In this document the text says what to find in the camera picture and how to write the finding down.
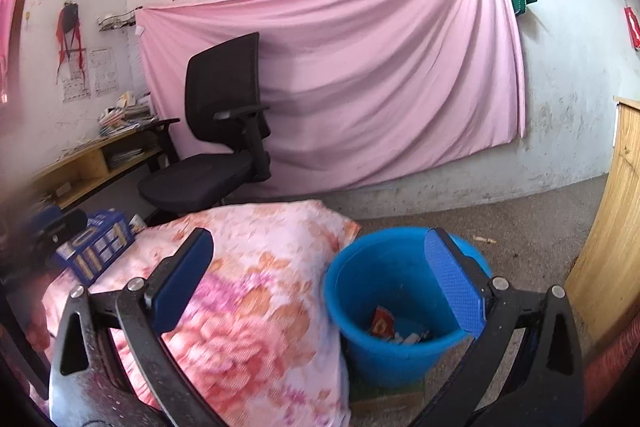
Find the red patterned fabric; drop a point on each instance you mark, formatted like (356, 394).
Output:
(617, 352)

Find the papers in shelf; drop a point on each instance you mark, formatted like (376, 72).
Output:
(125, 158)

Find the white wall calendar sheet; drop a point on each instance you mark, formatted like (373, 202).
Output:
(103, 72)
(76, 89)

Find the pink hanging sheet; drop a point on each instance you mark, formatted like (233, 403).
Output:
(380, 72)

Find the red and yellow paper packet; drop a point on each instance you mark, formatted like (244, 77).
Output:
(382, 322)

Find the small wooden stick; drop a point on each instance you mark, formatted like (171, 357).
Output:
(485, 239)

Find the blue plastic bucket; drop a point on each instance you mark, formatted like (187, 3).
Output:
(365, 347)

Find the black office chair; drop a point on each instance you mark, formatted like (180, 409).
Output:
(222, 82)

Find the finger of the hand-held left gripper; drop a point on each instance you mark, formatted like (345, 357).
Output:
(65, 224)
(37, 217)

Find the red wall sign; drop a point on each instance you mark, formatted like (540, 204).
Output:
(632, 27)

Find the wooden cabinet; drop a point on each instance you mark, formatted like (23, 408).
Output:
(610, 232)

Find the red and black hanging cloth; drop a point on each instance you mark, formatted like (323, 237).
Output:
(69, 32)

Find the floral blanket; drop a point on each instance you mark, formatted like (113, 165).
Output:
(260, 307)

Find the stack of books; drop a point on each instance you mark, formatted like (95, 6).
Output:
(125, 114)

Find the blue cardboard box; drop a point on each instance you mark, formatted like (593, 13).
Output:
(100, 247)

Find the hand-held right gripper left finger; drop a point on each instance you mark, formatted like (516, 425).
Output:
(182, 277)

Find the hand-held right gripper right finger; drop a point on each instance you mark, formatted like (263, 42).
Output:
(452, 277)

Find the wooden desk shelf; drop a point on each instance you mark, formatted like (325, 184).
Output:
(85, 167)

